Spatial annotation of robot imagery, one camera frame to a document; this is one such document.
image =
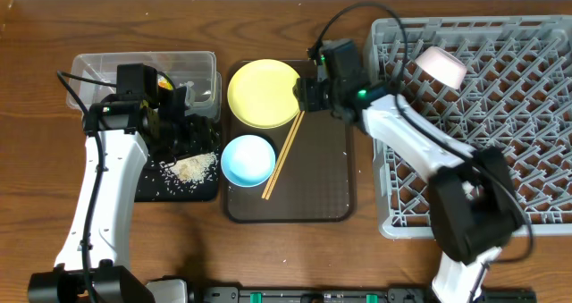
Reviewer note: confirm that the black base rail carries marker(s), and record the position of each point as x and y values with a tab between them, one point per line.
233	293

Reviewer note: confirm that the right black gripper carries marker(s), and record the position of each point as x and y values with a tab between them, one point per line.
306	96

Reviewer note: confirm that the wooden chopstick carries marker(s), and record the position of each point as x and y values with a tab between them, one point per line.
286	155
279	157

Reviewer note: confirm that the pink white bowl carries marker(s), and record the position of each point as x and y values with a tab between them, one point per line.
442	66

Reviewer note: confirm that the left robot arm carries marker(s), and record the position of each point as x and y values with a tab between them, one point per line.
94	263

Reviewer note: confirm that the rice food waste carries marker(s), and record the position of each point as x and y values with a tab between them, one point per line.
190	173

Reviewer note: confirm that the pale green cup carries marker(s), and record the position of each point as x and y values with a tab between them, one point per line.
473	192

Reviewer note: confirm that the black tray bin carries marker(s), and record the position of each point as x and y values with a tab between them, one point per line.
152	187

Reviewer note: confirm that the yellow plate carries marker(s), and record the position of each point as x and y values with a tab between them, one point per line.
260	93

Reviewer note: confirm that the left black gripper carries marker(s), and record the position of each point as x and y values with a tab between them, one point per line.
197	129

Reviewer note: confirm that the light blue bowl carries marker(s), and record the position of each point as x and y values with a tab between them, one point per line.
248	161

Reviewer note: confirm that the pandan cake wrapper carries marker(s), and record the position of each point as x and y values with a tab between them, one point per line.
163	82

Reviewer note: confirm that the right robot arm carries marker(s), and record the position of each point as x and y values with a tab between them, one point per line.
473	206

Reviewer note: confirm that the brown serving tray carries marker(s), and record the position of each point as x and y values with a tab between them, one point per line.
312	179

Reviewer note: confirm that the grey dishwasher rack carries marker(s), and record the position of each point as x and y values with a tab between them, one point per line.
516	96

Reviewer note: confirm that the clear plastic bin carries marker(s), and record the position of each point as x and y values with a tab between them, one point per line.
193	69

